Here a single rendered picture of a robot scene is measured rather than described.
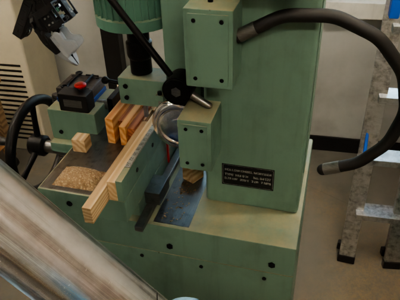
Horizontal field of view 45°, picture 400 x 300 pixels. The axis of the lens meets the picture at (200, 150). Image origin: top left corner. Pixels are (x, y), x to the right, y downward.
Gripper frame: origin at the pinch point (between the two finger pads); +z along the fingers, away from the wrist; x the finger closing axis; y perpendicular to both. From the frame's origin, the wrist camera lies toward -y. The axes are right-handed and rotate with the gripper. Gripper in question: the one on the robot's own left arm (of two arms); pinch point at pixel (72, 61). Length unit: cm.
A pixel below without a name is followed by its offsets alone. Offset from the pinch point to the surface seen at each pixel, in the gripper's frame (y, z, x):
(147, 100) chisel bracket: 13.9, 16.0, -3.4
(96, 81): -2.3, 8.2, 6.6
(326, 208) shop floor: 7, 128, 86
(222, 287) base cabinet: 14, 61, -22
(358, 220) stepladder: 27, 115, 56
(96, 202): 8.2, 22.2, -31.7
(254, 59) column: 44.7, 15.0, -11.7
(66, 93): -5.2, 5.7, -2.5
